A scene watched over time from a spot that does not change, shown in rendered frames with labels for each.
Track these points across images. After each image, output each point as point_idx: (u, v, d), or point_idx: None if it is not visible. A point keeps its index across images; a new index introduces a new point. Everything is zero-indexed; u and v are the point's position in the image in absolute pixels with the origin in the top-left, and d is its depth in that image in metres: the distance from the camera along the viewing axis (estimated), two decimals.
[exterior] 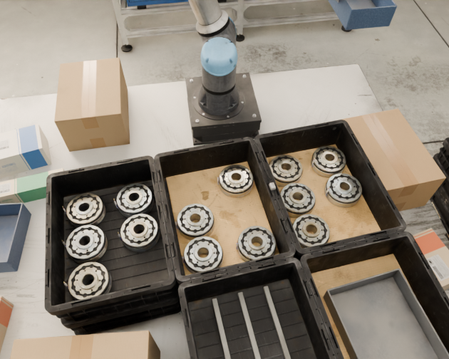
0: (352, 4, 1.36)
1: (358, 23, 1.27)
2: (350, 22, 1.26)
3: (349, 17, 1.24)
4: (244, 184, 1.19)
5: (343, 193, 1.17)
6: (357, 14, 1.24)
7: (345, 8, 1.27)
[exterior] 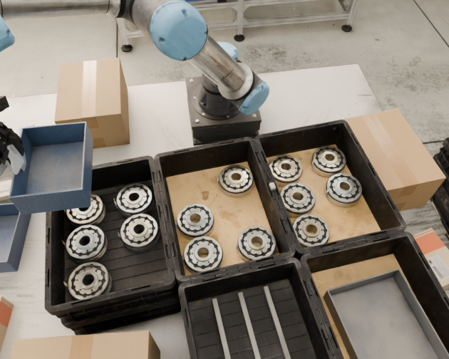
0: (58, 164, 0.97)
1: (36, 208, 0.88)
2: (20, 208, 0.87)
3: (13, 204, 0.86)
4: (244, 184, 1.19)
5: (343, 193, 1.17)
6: (23, 201, 0.85)
7: (18, 185, 0.88)
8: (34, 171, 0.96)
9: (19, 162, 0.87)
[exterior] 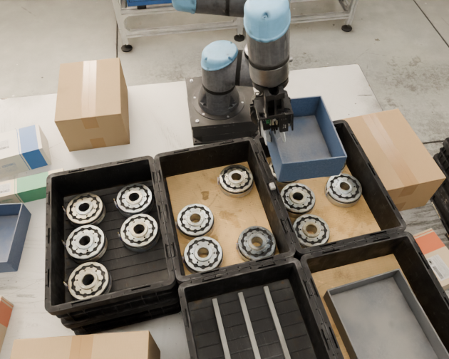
0: (293, 137, 1.01)
1: (295, 175, 0.92)
2: (282, 175, 0.91)
3: (281, 170, 0.90)
4: (244, 184, 1.19)
5: (343, 193, 1.17)
6: (291, 167, 0.89)
7: (277, 154, 0.93)
8: None
9: None
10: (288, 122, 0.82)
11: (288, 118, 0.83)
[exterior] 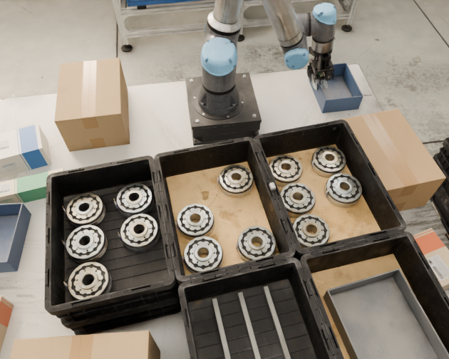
0: (330, 88, 1.66)
1: (332, 109, 1.57)
2: (325, 108, 1.56)
3: (324, 105, 1.54)
4: (244, 184, 1.19)
5: (343, 193, 1.17)
6: (330, 102, 1.54)
7: (321, 96, 1.57)
8: None
9: (325, 82, 1.56)
10: (331, 74, 1.46)
11: (331, 73, 1.47)
